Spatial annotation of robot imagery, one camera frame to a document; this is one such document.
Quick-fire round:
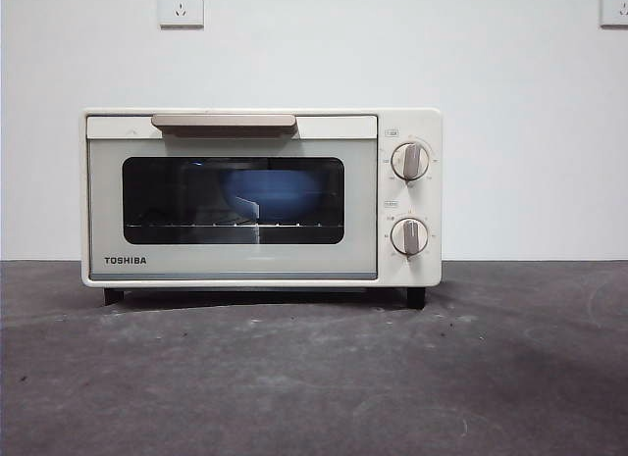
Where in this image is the glass oven door with handle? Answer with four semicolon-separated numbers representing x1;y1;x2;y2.
85;114;380;281

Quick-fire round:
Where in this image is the beige oven knob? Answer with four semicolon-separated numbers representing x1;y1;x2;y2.
390;217;431;258
391;140;433;184

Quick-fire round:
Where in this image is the cream Toshiba toaster oven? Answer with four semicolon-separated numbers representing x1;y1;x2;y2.
79;107;444;311

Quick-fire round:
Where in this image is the blue ribbed bowl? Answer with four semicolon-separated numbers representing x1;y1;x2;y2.
218;167;323;223

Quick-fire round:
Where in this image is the metal wire oven rack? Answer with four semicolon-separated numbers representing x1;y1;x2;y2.
125;221;343;229

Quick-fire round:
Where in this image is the white wall socket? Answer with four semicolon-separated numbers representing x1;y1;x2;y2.
600;0;628;28
157;0;205;28

